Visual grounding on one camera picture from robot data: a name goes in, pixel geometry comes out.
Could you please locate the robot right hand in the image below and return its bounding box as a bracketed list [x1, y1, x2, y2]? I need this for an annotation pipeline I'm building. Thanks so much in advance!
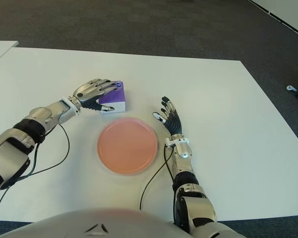
[152, 96, 182, 136]

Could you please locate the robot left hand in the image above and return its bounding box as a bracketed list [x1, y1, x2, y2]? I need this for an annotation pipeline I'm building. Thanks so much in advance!
[73, 78, 118, 113]

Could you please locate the purple tissue paper pack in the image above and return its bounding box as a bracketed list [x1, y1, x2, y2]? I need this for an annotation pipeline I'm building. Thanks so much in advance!
[98, 80, 127, 115]

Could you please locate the pink round plate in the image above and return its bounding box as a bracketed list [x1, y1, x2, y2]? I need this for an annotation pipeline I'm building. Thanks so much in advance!
[97, 118, 158, 176]

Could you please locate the white side table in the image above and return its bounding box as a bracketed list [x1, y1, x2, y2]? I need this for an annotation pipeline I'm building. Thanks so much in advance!
[0, 40, 19, 66]

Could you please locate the silver robot torso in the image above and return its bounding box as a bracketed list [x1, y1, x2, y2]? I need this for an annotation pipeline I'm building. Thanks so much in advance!
[0, 208, 189, 238]

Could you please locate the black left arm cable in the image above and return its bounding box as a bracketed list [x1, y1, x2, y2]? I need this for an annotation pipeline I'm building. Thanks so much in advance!
[0, 123, 70, 221]

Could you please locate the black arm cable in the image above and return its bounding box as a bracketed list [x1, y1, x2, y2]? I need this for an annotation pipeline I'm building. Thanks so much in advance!
[139, 146, 176, 211]
[0, 123, 70, 221]

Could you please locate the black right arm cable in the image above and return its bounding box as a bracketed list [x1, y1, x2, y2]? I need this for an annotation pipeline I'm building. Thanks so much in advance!
[139, 146, 176, 211]

